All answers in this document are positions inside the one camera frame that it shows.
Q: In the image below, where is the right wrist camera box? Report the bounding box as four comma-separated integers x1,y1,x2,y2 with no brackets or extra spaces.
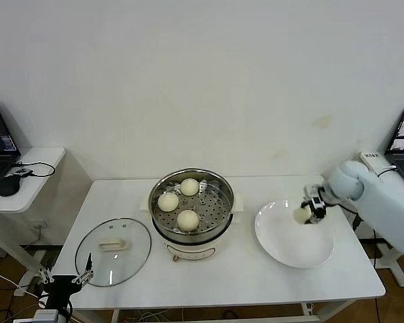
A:
304,184,325,210

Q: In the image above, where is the white floor cable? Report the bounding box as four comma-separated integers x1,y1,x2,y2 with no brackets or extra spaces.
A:
0,264,43,300

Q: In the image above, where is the white round plate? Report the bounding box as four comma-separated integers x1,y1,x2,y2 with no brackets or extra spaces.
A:
254,201,335,269

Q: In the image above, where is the white steamed baozi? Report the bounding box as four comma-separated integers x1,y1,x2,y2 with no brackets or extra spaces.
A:
180,178,200,196
157,192,180,212
176,209,200,232
294,205,313,225

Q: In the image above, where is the white main table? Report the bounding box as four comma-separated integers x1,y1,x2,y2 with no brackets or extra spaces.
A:
39,174,387,323

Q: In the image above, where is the black cable with adapter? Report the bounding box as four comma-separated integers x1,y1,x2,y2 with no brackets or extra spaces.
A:
352,215,389,270

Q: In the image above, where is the stainless steel steamer basket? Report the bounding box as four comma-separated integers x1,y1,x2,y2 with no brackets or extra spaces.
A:
149,169,236,243

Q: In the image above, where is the white wall outlet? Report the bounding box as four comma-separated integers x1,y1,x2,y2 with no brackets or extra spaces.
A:
32,218,51,233

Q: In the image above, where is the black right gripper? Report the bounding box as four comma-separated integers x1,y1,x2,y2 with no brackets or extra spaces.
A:
301,200,327,226

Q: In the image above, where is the white side table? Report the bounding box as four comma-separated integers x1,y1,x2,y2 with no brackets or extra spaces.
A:
0,146,94,297
329,151,404,289

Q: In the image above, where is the glass lid with cream handle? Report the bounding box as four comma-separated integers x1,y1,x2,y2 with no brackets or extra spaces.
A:
74,217,152,287

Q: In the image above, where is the cream electric pot base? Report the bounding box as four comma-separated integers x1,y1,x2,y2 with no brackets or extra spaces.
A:
140,193,246,262

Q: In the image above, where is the black cable with dongle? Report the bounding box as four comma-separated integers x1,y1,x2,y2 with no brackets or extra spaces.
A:
11,161,57,178

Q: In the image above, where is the black computer mouse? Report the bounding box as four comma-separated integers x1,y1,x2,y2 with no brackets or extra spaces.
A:
0,174,21,197

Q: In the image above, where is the white cable bundle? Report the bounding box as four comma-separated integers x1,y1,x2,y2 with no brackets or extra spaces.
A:
121,308,171,323

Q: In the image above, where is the black laptop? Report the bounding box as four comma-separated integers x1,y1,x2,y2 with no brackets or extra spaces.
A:
0,98,23,198

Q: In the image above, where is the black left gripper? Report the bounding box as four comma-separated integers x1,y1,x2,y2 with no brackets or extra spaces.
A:
38,252,95,309

